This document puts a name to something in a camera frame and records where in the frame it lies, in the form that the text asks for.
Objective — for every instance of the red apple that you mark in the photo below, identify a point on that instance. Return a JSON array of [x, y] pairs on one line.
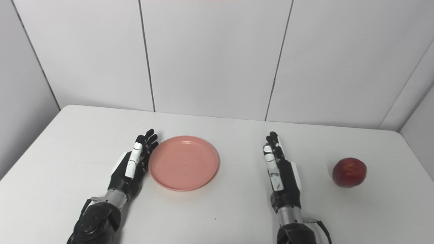
[[349, 172]]

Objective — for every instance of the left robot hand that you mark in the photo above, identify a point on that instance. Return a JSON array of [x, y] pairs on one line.
[[130, 169]]

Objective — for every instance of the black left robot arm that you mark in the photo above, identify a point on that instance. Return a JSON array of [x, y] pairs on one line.
[[98, 220]]

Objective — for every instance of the pink plate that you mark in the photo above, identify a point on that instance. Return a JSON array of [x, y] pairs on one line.
[[183, 163]]

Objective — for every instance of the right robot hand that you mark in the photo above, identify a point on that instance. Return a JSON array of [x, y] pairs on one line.
[[283, 179]]

